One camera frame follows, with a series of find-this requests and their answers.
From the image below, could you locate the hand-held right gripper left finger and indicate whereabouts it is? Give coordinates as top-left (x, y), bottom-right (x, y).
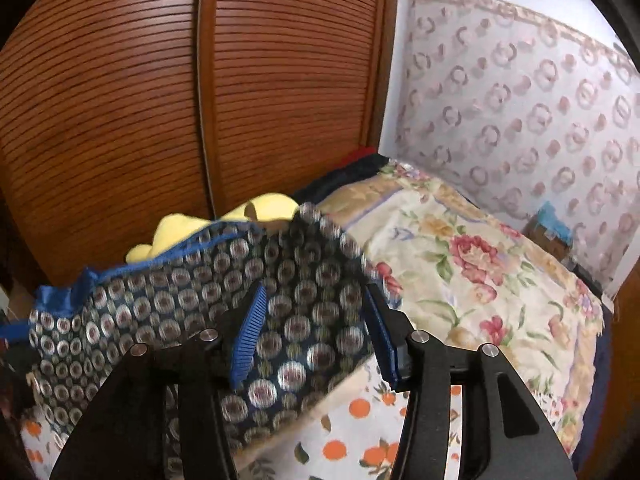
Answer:
top-left (50, 280), bottom-right (268, 480)

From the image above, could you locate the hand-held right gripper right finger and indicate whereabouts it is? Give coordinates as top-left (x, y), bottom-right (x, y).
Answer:
top-left (362, 282), bottom-right (578, 480)

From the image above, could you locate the navy circle-patterned satin shirt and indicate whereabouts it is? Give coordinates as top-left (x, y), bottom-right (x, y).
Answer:
top-left (27, 202), bottom-right (401, 480)

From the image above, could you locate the floral blanket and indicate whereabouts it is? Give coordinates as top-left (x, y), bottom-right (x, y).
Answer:
top-left (317, 160), bottom-right (608, 441)

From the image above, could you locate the yellow plush toy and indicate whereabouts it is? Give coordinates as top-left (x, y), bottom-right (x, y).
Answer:
top-left (125, 192), bottom-right (301, 264)

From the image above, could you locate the red bed sheet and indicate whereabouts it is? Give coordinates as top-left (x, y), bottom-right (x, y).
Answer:
top-left (340, 146), bottom-right (378, 166)

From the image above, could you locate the wooden louvred wardrobe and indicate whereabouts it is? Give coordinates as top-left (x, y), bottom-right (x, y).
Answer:
top-left (0, 0), bottom-right (401, 291)

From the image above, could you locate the sheer circle-patterned curtain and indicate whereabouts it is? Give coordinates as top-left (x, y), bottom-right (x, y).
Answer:
top-left (392, 0), bottom-right (640, 286)

